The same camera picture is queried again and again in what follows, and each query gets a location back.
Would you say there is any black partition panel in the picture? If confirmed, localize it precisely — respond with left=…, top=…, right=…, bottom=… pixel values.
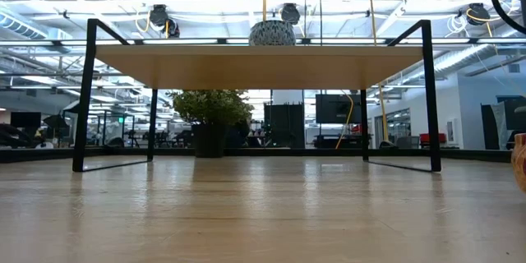
left=263, top=103, right=306, bottom=149

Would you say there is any green potted plant black pot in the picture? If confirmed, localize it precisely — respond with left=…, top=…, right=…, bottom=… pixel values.
left=166, top=89, right=256, bottom=159

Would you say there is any red seat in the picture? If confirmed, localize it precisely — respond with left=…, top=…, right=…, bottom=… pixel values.
left=418, top=132, right=448, bottom=148

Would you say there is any black background monitor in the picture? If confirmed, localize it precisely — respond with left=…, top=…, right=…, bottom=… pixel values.
left=10, top=111, right=42, bottom=129

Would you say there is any wooden shelf black metal frame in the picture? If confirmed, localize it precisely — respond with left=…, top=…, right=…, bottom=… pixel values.
left=72, top=18, right=443, bottom=173

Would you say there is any black wall screen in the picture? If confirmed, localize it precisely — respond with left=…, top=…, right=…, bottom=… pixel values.
left=315, top=93, right=367, bottom=125

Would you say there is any black ceiling cable reel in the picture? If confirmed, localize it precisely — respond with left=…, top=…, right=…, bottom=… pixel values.
left=466, top=2, right=491, bottom=26
left=148, top=3, right=181, bottom=39
left=280, top=2, right=302, bottom=25

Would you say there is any black aluminium table frame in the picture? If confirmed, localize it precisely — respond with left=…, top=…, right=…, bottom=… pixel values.
left=0, top=146, right=513, bottom=164

